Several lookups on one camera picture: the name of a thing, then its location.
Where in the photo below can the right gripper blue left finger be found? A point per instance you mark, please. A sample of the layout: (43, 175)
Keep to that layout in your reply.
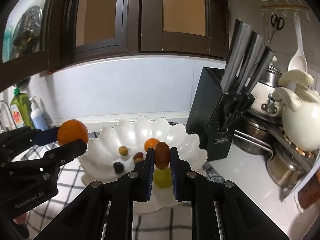
(137, 185)

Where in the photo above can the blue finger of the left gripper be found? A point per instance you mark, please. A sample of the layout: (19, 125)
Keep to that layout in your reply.
(42, 138)
(51, 160)

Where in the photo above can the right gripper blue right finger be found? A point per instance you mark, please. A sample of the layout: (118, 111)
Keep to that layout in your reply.
(187, 184)

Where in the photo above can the dark plum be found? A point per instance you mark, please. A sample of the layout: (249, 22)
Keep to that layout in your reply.
(118, 167)

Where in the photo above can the green apple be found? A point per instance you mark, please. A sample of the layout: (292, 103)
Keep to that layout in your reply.
(162, 178)

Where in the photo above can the dark red grape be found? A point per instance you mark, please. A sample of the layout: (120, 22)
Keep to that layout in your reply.
(138, 155)

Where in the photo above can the orange mandarin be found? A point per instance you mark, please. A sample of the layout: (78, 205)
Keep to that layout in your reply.
(150, 143)
(71, 131)

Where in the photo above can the brown longan front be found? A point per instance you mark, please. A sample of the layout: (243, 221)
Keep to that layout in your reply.
(123, 150)

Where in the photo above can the brown longan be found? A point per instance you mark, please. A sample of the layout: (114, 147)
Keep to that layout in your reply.
(123, 150)
(138, 160)

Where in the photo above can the reddish brown date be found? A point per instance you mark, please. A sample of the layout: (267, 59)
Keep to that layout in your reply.
(162, 155)

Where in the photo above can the chrome kitchen faucet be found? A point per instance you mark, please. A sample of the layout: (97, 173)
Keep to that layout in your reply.
(7, 121)

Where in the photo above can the black kitchen scissors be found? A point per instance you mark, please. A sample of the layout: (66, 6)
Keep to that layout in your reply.
(277, 23)

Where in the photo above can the person's left hand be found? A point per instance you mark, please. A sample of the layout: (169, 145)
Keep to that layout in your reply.
(20, 219)

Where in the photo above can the blue pump soap bottle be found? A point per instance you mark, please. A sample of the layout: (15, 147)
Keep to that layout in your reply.
(37, 116)

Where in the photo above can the green dish soap bottle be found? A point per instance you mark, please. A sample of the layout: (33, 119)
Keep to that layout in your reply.
(21, 109)

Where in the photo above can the black white checkered cloth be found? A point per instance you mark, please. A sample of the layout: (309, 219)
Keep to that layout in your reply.
(96, 213)

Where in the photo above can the white scalloped ceramic bowl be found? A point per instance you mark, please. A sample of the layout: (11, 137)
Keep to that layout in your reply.
(122, 142)

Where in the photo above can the black knife block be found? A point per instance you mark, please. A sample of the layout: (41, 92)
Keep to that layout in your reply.
(214, 113)

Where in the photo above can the stainless steel pot left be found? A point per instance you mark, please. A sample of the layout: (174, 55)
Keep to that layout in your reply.
(251, 137)

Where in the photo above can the stainless steel pot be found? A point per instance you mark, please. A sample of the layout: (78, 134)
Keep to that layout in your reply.
(251, 137)
(283, 168)

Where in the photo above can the stainless steel pot lower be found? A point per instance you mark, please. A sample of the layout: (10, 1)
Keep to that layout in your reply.
(283, 168)

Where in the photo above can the white enamel pot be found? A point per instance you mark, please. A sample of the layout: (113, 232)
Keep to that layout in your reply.
(264, 104)

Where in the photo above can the brown sauce glass jar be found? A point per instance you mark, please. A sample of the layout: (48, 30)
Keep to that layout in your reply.
(309, 194)

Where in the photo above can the cream ceramic kettle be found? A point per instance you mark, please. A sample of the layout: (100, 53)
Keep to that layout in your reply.
(300, 117)

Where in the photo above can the white ladle spoon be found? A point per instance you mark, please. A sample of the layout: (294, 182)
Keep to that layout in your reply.
(298, 61)

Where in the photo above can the steel knife handle middle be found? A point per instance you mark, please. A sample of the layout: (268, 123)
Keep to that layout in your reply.
(251, 53)

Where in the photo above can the steel knife handle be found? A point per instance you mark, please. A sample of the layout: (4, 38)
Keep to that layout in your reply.
(237, 49)
(251, 53)
(265, 60)

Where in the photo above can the steel knife handle right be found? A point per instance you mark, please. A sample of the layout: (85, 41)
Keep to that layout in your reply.
(265, 60)

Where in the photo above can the steel knife handle left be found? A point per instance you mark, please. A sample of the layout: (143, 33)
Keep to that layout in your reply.
(237, 49)

